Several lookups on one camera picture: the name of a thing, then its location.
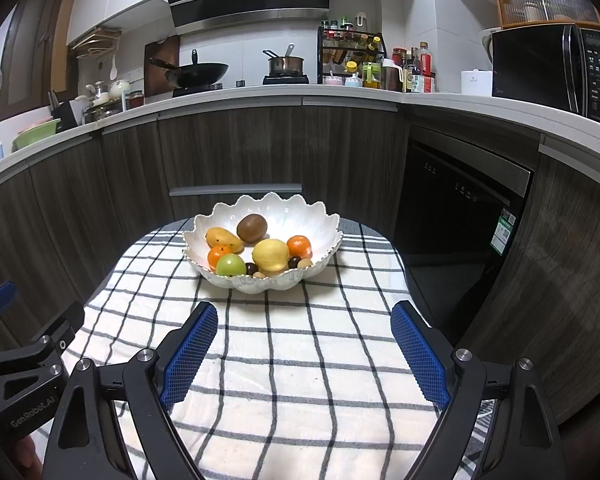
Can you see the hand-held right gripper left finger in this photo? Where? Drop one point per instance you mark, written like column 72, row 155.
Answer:
column 190, row 355

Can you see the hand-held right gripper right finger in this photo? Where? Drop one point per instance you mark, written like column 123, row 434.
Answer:
column 420, row 355

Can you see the green apple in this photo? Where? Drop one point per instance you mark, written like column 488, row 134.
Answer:
column 231, row 265

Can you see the large mandarin orange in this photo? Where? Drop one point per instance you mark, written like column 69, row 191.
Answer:
column 218, row 256

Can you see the dark purple plum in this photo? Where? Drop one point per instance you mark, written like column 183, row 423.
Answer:
column 294, row 262
column 250, row 268

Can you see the yellow mango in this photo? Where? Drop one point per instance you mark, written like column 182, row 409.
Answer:
column 222, row 239

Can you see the yellow lemon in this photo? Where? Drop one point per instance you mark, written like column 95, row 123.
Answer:
column 271, row 255

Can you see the brown kiwi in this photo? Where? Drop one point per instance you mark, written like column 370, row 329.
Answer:
column 251, row 227

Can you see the small mandarin orange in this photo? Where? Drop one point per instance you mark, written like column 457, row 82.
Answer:
column 299, row 246

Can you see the white scalloped ceramic bowl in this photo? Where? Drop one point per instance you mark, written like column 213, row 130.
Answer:
column 290, row 210

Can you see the white black checkered tablecloth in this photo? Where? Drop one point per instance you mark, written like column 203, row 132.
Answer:
column 290, row 340

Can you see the black built-in dishwasher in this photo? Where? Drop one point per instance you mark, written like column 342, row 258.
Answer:
column 450, row 220

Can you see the green energy label sticker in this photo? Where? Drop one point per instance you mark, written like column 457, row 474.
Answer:
column 503, row 230

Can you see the green dish tray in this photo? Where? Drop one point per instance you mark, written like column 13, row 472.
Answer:
column 37, row 132

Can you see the black knife block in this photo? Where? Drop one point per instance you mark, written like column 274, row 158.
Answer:
column 67, row 115

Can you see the dark wood base cabinets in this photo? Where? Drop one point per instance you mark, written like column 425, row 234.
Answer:
column 255, row 150

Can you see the white teapot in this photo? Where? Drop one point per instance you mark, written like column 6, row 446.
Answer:
column 119, row 90

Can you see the white hanging spoon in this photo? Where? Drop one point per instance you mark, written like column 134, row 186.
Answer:
column 113, row 70

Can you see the brown wooden cutting board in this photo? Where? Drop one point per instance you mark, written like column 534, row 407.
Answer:
column 157, row 75

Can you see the small white canister appliance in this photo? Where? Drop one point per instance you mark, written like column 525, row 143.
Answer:
column 476, row 82

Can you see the white kitchen countertop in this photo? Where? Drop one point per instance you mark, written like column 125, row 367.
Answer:
column 330, row 91

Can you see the cluster of condiment bottles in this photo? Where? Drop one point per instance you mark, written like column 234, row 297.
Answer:
column 415, row 75

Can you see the black wok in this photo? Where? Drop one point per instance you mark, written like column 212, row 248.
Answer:
column 200, row 74

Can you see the black induction cooker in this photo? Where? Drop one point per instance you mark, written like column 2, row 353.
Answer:
column 286, row 80

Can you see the steel saucepan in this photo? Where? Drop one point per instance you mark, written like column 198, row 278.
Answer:
column 285, row 66

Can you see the black spice rack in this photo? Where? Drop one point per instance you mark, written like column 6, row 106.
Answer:
column 350, row 55

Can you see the black microwave oven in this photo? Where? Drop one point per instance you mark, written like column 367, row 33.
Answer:
column 535, row 67

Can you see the white jug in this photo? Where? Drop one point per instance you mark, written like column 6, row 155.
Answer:
column 486, row 45

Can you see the wooden wall rack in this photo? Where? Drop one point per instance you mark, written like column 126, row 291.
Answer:
column 97, row 40

